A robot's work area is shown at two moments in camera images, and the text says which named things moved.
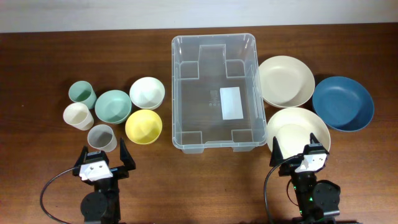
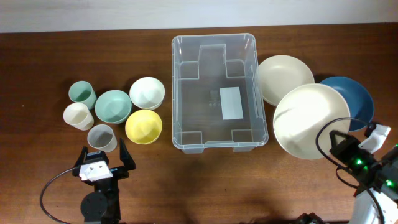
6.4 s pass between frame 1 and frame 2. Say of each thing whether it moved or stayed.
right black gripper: moved
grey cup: stayed
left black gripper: stayed
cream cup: stayed
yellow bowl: stayed
